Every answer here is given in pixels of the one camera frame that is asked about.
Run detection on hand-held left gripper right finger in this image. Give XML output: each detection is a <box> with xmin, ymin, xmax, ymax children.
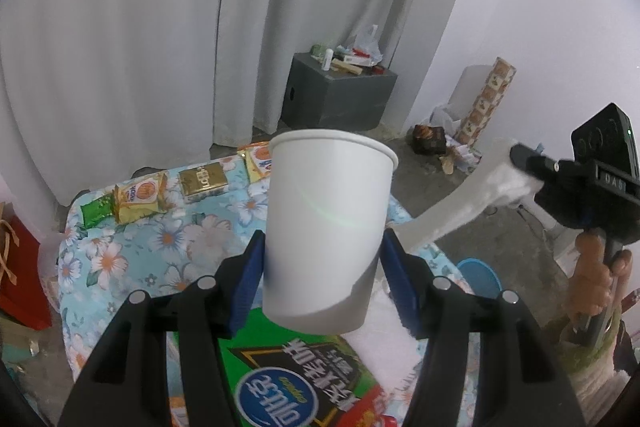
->
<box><xmin>380</xmin><ymin>229</ymin><xmax>586</xmax><ymax>427</ymax></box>

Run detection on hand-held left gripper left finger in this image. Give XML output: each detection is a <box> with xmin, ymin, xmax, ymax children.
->
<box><xmin>57</xmin><ymin>231</ymin><xmax>266</xmax><ymax>427</ymax></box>

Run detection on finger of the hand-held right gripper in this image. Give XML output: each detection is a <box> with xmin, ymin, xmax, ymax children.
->
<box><xmin>510</xmin><ymin>145</ymin><xmax>596</xmax><ymax>178</ymax></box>
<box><xmin>532</xmin><ymin>177</ymin><xmax>601</xmax><ymax>229</ymax></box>

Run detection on white paper towel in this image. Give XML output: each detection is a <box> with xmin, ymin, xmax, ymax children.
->
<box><xmin>345</xmin><ymin>138</ymin><xmax>543</xmax><ymax>413</ymax></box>

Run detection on blue plastic basket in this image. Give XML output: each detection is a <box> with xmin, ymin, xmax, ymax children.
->
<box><xmin>456</xmin><ymin>258</ymin><xmax>501</xmax><ymax>303</ymax></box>

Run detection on green and red snack bag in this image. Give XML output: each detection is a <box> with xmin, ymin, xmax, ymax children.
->
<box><xmin>167</xmin><ymin>307</ymin><xmax>401</xmax><ymax>427</ymax></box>

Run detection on white paper cup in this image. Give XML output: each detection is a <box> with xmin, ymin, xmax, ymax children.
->
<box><xmin>261</xmin><ymin>128</ymin><xmax>399</xmax><ymax>335</ymax></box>

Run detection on person's right forearm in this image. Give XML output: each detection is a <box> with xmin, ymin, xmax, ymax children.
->
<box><xmin>545</xmin><ymin>317</ymin><xmax>631</xmax><ymax>403</ymax></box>

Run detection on person's right hand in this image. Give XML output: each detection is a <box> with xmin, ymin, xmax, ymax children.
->
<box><xmin>565</xmin><ymin>232</ymin><xmax>633</xmax><ymax>324</ymax></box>

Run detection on scattered papers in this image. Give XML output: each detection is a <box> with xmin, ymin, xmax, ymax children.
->
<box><xmin>442</xmin><ymin>137</ymin><xmax>483</xmax><ymax>175</ymax></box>

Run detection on patterned paper roll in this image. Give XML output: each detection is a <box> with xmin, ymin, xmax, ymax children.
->
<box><xmin>457</xmin><ymin>57</ymin><xmax>517</xmax><ymax>145</ymax></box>

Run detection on white roll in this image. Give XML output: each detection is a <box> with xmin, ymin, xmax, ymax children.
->
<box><xmin>450</xmin><ymin>65</ymin><xmax>493</xmax><ymax>118</ymax></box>

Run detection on floral blue tablecloth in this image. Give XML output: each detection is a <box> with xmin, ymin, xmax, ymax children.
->
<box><xmin>57</xmin><ymin>142</ymin><xmax>501</xmax><ymax>427</ymax></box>

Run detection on dark box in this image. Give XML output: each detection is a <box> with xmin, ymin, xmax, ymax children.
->
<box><xmin>411</xmin><ymin>124</ymin><xmax>448</xmax><ymax>155</ymax></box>

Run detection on gold box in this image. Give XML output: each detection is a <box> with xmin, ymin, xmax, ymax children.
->
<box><xmin>178</xmin><ymin>162</ymin><xmax>229</xmax><ymax>204</ymax></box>

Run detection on orange and white snack packet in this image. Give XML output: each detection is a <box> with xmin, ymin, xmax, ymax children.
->
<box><xmin>239</xmin><ymin>142</ymin><xmax>275</xmax><ymax>184</ymax></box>

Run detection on yellow snack packet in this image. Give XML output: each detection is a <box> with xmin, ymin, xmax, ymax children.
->
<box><xmin>112</xmin><ymin>172</ymin><xmax>171</xmax><ymax>224</ymax></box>

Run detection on green snack packet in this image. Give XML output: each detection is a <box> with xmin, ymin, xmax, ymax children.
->
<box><xmin>82</xmin><ymin>196</ymin><xmax>117</xmax><ymax>229</ymax></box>

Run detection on grey cabinet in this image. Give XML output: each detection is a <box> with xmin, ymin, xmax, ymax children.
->
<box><xmin>281</xmin><ymin>52</ymin><xmax>399</xmax><ymax>132</ymax></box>

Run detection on white plastic bag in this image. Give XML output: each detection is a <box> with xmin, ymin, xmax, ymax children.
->
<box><xmin>347</xmin><ymin>24</ymin><xmax>386</xmax><ymax>60</ymax></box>

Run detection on red paper bag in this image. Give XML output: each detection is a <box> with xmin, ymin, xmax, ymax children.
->
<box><xmin>0</xmin><ymin>202</ymin><xmax>53</xmax><ymax>330</ymax></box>

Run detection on grey curtain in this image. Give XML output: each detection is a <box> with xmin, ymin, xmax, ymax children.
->
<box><xmin>0</xmin><ymin>0</ymin><xmax>483</xmax><ymax>208</ymax></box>

